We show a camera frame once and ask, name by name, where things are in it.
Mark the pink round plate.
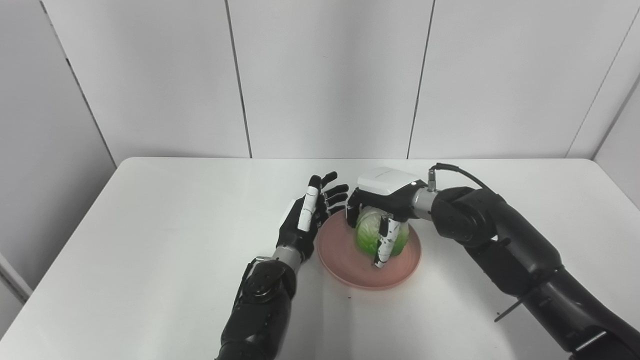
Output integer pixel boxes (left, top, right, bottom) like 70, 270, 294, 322
317, 209, 422, 291

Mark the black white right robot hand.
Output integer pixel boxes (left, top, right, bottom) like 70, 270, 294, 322
345, 166, 430, 269

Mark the green white toy cabbage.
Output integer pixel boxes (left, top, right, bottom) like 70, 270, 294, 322
355, 206, 411, 258

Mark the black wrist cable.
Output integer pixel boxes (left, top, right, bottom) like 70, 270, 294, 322
234, 256, 273, 307
427, 162, 497, 196

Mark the white door frame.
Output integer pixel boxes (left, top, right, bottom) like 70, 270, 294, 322
0, 251, 34, 302

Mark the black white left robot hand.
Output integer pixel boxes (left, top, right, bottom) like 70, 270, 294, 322
276, 171, 350, 263

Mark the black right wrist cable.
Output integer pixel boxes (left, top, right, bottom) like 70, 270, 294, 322
427, 162, 497, 196

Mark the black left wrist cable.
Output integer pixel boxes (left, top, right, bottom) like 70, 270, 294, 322
234, 256, 273, 307

